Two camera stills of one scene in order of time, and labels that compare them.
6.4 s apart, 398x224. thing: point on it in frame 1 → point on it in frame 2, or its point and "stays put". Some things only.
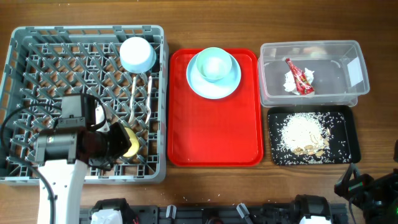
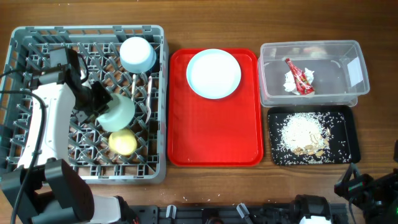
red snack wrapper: x=303 y=85 stays put
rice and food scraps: x=307 y=137 stays put
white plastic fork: x=148 y=96 stays put
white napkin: x=290 y=84 stays put
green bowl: x=214 y=65 → x=121 y=112
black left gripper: x=124 y=143 → x=105 y=98
